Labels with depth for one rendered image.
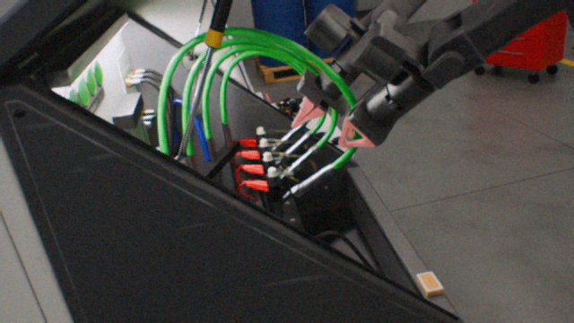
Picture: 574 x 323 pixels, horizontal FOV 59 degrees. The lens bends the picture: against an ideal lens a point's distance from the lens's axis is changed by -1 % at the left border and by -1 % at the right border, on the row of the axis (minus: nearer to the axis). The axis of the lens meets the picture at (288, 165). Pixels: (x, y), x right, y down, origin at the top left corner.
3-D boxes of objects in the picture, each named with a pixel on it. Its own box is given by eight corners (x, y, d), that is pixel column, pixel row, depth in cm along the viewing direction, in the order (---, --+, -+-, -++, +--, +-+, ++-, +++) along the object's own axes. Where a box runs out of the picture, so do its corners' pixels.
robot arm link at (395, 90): (442, 94, 71) (446, 68, 74) (404, 67, 69) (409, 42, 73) (409, 118, 76) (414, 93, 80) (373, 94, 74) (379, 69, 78)
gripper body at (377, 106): (344, 120, 79) (374, 95, 73) (369, 87, 85) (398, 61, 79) (375, 149, 79) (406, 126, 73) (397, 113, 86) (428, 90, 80)
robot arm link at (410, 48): (470, 65, 65) (466, 32, 72) (401, 14, 63) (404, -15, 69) (408, 120, 73) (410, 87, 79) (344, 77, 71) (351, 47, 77)
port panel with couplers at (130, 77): (164, 187, 119) (132, 56, 106) (150, 189, 119) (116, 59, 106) (168, 164, 131) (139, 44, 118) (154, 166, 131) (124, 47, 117)
